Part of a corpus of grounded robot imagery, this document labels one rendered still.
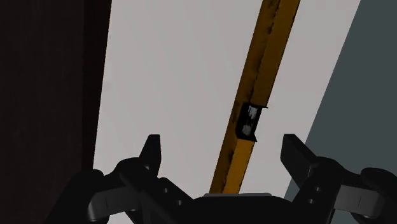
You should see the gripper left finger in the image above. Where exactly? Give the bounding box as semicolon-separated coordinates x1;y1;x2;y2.
45;134;193;224

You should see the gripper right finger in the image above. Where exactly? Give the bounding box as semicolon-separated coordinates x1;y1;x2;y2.
280;133;397;224

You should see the long yellow bar, black band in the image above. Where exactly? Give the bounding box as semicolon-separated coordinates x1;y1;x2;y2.
209;0;302;195

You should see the dark brown cabinet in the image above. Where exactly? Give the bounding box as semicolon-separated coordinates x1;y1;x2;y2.
0;0;113;224

